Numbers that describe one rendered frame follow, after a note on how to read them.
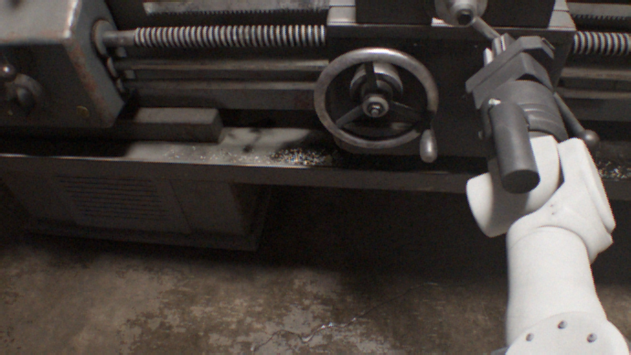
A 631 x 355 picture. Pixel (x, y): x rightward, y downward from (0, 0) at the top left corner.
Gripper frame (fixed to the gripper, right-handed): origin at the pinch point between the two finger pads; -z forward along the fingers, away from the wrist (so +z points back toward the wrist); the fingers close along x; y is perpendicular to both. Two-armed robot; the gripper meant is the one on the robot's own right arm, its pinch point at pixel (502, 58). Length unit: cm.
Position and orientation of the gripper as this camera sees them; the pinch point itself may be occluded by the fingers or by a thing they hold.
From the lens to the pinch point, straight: 68.3
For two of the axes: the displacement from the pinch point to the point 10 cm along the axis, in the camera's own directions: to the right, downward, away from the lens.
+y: -8.2, -4.6, -3.6
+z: -1.2, 7.4, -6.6
